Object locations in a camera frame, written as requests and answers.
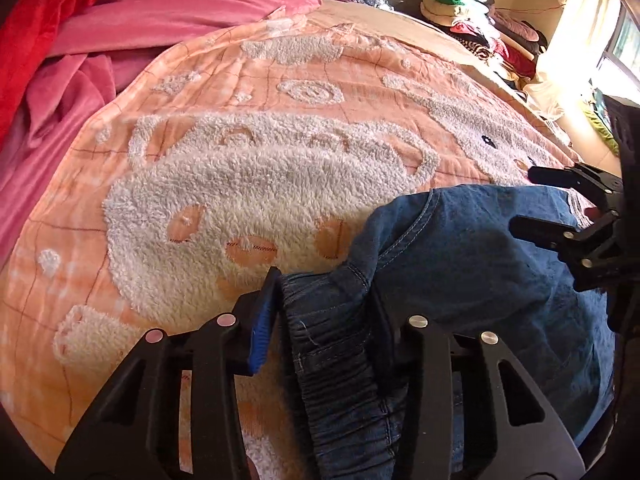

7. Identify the blue denim pants lace hem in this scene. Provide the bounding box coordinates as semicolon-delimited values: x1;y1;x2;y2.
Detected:
282;185;614;479

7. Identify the green windowsill cloth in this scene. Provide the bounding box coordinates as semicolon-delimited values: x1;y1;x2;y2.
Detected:
582;88;620;156

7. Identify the pile of folded clothes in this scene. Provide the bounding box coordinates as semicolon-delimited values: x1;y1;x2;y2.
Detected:
420;0;549;81

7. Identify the cream window curtain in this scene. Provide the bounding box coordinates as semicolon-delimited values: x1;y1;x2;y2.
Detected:
523;0;622;120

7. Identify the orange bear pattern blanket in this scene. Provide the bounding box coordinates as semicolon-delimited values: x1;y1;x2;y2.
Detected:
1;2;578;467

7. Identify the red floral blanket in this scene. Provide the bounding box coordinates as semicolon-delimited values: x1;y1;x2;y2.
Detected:
1;0;113;136

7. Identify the pink velvet quilt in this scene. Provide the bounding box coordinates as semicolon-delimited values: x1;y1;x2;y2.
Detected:
1;0;320;255

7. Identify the window with black frame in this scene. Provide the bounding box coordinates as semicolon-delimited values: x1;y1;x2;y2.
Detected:
597;6;639;104

